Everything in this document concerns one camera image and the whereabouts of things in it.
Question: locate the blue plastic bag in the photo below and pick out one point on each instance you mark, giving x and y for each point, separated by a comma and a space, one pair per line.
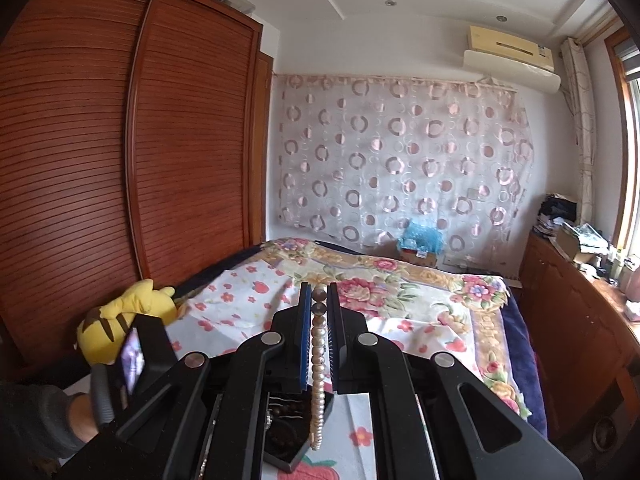
422, 235

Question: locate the stack of books and boxes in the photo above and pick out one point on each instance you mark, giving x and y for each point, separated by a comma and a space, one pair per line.
582, 242

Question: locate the beige patterned window curtain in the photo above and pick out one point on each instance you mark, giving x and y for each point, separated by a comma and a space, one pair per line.
582, 120

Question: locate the brown slatted wooden wardrobe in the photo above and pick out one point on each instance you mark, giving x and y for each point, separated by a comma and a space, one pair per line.
75, 135

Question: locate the wooden-framed window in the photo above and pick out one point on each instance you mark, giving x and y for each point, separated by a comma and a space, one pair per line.
631, 135

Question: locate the black square box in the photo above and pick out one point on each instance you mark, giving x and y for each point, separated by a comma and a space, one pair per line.
295, 442

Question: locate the yellow plush toy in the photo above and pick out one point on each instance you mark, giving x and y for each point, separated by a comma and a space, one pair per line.
125, 315

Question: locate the circle-print sheer curtain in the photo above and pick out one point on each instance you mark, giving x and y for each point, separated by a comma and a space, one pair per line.
400, 160

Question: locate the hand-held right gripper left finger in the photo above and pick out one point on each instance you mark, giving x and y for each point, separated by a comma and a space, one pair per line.
303, 335

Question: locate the grey box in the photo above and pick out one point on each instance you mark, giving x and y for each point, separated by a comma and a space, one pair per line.
239, 2

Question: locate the beige wall air conditioner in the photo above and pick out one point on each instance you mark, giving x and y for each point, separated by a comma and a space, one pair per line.
510, 57

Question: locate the person's left forearm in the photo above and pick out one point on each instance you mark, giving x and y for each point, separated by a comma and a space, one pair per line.
32, 420

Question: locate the cardboard box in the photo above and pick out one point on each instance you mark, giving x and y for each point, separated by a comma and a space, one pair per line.
417, 259

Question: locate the person's left hand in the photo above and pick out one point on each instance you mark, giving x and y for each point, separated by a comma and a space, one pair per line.
82, 417

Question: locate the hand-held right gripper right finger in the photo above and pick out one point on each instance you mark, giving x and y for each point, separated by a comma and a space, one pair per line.
334, 335

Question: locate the pile of dark clothes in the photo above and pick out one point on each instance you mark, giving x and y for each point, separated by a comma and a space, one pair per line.
557, 212

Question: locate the bed with floral blanket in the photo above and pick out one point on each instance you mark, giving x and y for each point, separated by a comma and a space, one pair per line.
390, 285

